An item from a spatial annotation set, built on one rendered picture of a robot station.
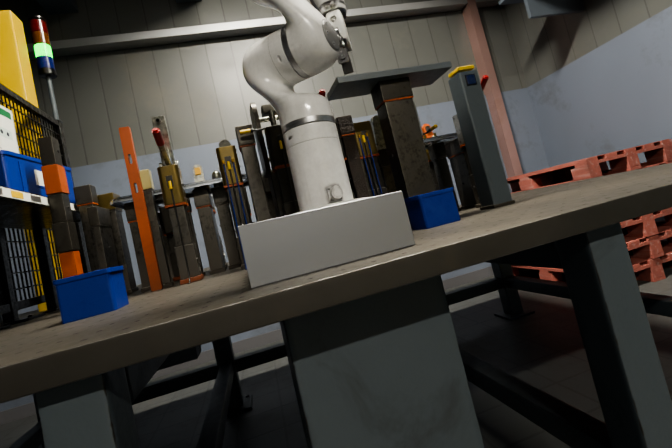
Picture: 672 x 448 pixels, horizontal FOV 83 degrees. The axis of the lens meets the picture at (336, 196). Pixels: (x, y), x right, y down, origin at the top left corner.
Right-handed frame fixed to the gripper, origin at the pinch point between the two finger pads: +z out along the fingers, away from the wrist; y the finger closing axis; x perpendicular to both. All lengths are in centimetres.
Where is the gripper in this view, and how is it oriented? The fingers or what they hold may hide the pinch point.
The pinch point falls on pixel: (345, 65)
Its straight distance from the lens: 121.9
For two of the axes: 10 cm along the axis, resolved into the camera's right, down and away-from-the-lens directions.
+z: 2.3, 9.7, -0.7
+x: -9.5, 2.4, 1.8
